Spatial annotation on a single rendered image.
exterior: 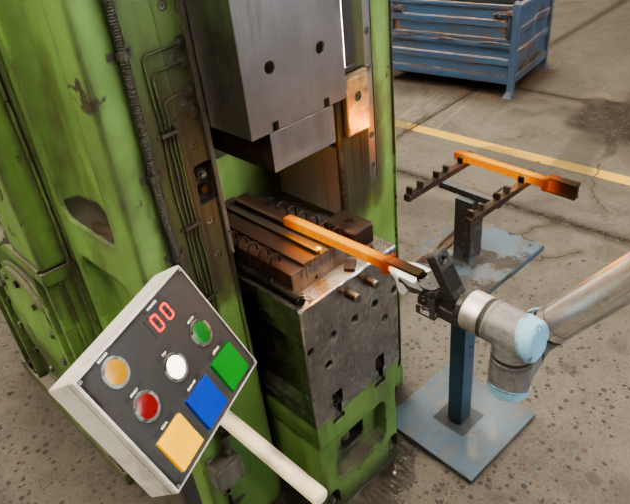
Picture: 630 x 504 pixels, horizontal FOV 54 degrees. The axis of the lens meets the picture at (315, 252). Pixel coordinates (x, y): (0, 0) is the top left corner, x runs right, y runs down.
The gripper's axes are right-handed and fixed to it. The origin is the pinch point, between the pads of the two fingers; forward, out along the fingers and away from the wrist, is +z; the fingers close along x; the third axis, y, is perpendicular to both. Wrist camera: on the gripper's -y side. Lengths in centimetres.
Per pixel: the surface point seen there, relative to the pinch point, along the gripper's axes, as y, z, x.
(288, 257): 6.6, 29.3, -8.2
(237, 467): 68, 31, -36
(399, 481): 105, 9, 11
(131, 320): -15, 14, -58
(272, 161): -24.6, 24.8, -12.6
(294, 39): -49, 25, -2
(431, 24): 59, 235, 328
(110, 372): -12, 7, -67
